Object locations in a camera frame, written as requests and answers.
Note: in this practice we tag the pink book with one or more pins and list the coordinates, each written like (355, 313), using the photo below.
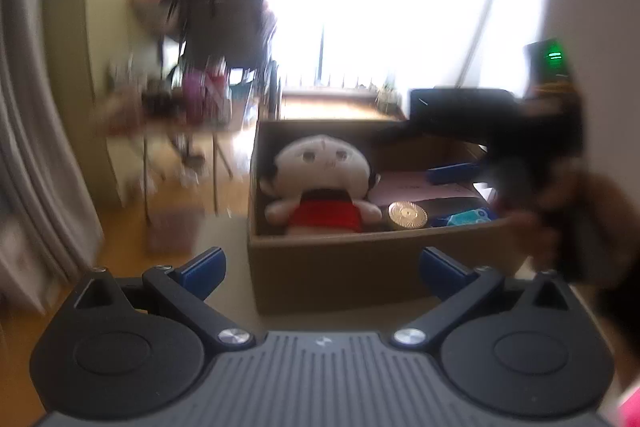
(412, 186)

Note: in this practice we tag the grey curtain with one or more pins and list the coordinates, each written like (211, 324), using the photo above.
(50, 232)

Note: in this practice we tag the blue wet wipes pack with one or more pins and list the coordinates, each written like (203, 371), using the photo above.
(475, 216)

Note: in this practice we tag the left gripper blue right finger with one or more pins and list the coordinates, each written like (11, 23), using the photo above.
(441, 274)

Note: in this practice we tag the black jar gold lid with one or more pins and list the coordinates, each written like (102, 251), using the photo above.
(406, 216)

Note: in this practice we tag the folding table with clutter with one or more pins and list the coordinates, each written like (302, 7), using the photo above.
(198, 105)

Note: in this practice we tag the plush doll red shirt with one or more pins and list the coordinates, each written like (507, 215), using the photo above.
(320, 185)

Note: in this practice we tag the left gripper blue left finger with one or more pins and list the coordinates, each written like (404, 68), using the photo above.
(203, 274)

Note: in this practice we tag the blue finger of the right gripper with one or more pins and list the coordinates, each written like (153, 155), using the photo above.
(466, 172)

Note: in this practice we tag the person right hand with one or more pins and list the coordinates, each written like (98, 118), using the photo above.
(582, 226)

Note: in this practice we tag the brown cardboard box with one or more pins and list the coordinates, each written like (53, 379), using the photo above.
(326, 273)

